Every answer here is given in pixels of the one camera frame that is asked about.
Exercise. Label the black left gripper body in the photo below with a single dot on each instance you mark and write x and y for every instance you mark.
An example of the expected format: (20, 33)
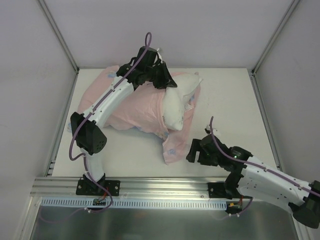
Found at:
(158, 73)

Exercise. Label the white pillow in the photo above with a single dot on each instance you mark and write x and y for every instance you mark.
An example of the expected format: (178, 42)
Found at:
(177, 100)

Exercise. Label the blue and pink printed pillowcase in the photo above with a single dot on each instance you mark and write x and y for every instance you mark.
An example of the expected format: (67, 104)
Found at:
(143, 110)

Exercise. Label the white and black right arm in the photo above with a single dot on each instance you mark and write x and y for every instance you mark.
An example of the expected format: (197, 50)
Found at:
(251, 178)

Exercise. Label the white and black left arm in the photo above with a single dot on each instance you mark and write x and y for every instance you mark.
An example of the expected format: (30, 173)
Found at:
(147, 66)

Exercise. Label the shiny metal front plate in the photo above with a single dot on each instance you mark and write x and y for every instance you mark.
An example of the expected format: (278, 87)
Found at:
(261, 221)

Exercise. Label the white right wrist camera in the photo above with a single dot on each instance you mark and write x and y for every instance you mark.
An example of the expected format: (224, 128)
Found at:
(215, 131)

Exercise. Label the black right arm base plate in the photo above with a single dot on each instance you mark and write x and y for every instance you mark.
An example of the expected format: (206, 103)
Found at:
(224, 190)

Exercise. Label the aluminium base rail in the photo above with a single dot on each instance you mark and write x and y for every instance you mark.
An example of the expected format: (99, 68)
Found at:
(156, 188)

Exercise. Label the right aluminium corner post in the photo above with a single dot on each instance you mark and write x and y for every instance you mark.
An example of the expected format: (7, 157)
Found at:
(276, 33)

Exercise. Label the aluminium corner post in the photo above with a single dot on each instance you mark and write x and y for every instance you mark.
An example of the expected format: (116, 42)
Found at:
(276, 33)
(56, 31)

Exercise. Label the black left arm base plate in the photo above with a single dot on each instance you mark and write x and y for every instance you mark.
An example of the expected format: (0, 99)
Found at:
(86, 187)

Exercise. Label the white slotted cable duct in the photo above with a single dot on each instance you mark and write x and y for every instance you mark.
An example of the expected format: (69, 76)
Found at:
(121, 203)

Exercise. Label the left aluminium corner post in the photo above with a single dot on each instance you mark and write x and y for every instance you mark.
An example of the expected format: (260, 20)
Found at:
(56, 31)

